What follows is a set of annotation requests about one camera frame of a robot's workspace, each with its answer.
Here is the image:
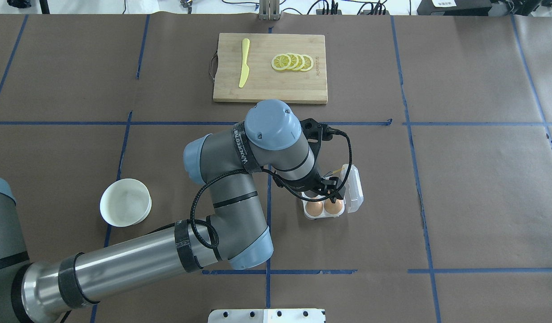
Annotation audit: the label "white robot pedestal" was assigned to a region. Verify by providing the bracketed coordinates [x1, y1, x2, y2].
[208, 308, 326, 323]

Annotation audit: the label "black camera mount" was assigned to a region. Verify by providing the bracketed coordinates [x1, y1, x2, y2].
[300, 118, 345, 159]

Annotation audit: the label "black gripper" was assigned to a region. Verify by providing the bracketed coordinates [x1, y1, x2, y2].
[298, 166, 347, 200]

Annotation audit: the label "brown egg in box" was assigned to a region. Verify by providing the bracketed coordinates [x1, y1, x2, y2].
[306, 201, 324, 218]
[324, 199, 344, 216]

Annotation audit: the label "wooden cutting board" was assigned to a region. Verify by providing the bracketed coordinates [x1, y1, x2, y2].
[213, 33, 328, 105]

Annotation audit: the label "aluminium frame post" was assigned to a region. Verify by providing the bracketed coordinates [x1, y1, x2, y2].
[259, 0, 281, 21]

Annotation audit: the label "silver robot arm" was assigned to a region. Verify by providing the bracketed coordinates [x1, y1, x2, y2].
[0, 100, 353, 323]

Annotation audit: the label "white bowl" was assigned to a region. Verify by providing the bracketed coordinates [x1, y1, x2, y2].
[99, 178, 152, 227]

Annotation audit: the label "lemon slices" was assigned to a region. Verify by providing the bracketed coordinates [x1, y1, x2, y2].
[270, 52, 315, 72]

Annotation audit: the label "black computer box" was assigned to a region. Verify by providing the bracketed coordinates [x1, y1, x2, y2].
[417, 0, 493, 16]

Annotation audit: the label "clear plastic egg box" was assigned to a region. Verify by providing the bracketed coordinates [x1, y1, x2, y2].
[302, 164, 365, 219]

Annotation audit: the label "yellow plastic knife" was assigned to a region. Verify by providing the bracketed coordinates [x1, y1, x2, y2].
[239, 38, 250, 88]

